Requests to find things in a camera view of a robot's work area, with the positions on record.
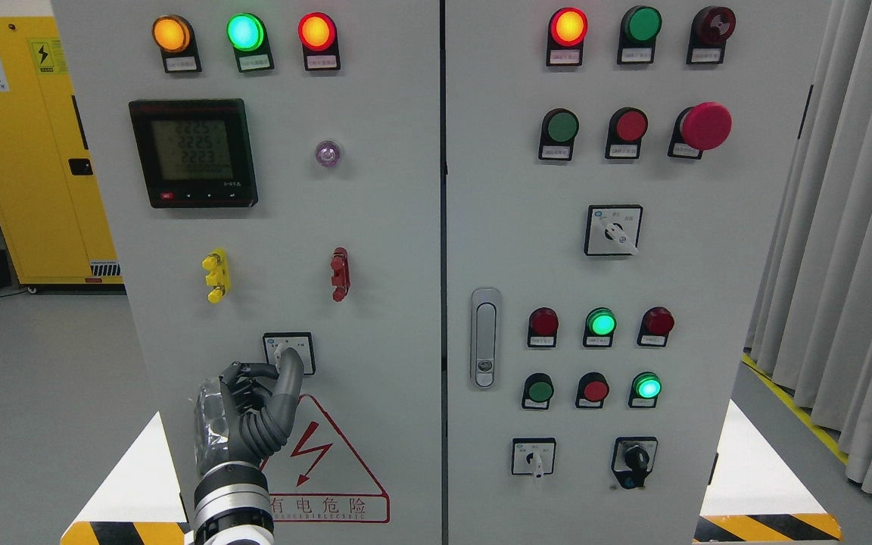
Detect grey robotic humanoid hand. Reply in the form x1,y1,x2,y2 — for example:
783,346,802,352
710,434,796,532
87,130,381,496
195,346,304,478

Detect white rotary selector switch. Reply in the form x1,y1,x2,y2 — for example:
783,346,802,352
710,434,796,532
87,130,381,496
584,204,644,258
511,438,557,478
262,332,317,377

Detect red electrical hazard warning sticker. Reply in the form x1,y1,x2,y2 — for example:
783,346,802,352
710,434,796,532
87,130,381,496
260,394,391,524

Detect yellow terminal connector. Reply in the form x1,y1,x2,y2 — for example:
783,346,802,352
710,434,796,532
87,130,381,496
201,248,231,304

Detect red terminal connector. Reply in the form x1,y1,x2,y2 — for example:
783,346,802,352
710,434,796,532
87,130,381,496
329,246,352,301

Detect black digital power meter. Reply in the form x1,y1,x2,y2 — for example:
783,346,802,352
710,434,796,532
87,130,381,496
129,98,257,208

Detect small purple indicator lamp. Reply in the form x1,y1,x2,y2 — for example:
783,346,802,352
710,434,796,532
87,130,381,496
315,139,342,168

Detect dark red indicator light left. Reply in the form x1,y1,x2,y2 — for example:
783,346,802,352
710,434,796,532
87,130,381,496
526,307,559,349

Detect dark red indicator light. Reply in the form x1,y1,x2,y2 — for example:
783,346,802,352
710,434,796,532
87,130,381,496
636,306,675,348
526,307,559,349

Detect grey electrical control cabinet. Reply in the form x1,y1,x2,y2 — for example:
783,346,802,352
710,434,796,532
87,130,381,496
52,1,831,544

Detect red push button lower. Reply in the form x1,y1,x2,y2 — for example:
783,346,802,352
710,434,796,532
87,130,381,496
575,372,610,410

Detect red push button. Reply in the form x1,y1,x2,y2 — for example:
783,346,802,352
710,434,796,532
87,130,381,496
575,372,610,410
605,107,649,160

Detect lit green indicator light middle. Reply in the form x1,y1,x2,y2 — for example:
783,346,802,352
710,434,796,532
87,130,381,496
582,307,618,348

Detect green indicator light top left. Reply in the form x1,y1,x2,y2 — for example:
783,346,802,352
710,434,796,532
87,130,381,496
226,11,274,73

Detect yellow indicator light top left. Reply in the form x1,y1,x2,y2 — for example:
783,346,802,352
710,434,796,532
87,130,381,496
151,14,203,73

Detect red indicator light top left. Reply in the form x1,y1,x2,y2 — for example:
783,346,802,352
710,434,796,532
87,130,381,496
297,11,341,71

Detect lit green push button lower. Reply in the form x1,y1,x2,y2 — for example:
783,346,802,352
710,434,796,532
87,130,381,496
628,370,663,410

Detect yellow safety storage cabinet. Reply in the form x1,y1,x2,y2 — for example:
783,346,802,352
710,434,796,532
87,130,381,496
0,17,123,287

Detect dark red indicator light right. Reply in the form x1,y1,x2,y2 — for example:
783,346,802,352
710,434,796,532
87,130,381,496
636,306,675,348

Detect green push button upper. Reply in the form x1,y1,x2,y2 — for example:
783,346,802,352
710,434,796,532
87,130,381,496
537,108,579,162

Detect red push button upper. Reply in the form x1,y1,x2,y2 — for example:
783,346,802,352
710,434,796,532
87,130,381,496
605,107,649,160

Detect red indicator light right door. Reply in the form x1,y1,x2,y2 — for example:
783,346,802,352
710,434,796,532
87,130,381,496
544,7,589,67

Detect red emergency stop mushroom button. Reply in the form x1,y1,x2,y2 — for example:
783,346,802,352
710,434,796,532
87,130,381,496
667,102,733,160

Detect green indicator light unlit top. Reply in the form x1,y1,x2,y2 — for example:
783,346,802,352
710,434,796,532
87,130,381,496
617,5,663,65

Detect grey curtain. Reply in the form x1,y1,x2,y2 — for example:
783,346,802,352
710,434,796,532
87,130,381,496
746,1,872,494

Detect dark red buzzer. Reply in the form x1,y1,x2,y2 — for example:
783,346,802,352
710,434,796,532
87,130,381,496
686,5,737,65

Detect silver cabinet door handle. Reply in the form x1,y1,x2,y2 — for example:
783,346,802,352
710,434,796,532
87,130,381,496
469,288,502,389

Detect black key selector switch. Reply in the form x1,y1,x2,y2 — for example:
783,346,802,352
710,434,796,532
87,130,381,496
610,437,659,490

